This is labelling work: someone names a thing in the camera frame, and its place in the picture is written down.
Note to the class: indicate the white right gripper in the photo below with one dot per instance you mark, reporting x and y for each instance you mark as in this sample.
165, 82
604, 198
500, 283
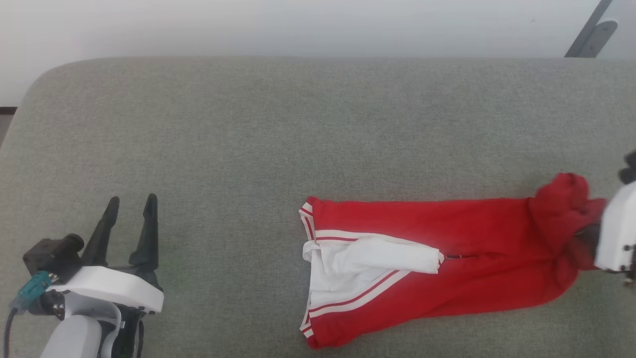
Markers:
618, 233

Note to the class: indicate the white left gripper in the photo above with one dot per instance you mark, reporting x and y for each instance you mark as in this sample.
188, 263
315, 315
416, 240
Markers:
109, 288

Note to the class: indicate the red white-striped garment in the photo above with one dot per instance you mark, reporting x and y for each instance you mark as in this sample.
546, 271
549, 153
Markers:
447, 258

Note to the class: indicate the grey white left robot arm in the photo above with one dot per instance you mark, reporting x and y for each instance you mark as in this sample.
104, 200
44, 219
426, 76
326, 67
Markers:
74, 335

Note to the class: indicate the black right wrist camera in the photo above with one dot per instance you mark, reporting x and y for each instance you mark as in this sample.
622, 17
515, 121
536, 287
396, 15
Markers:
630, 169

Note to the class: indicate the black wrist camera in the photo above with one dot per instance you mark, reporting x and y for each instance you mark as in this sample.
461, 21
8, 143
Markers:
52, 256
630, 169

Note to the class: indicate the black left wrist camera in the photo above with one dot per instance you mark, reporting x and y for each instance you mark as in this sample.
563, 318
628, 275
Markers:
52, 256

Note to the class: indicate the grey metal bracket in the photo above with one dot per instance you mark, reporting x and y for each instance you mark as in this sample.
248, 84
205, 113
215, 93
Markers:
591, 32

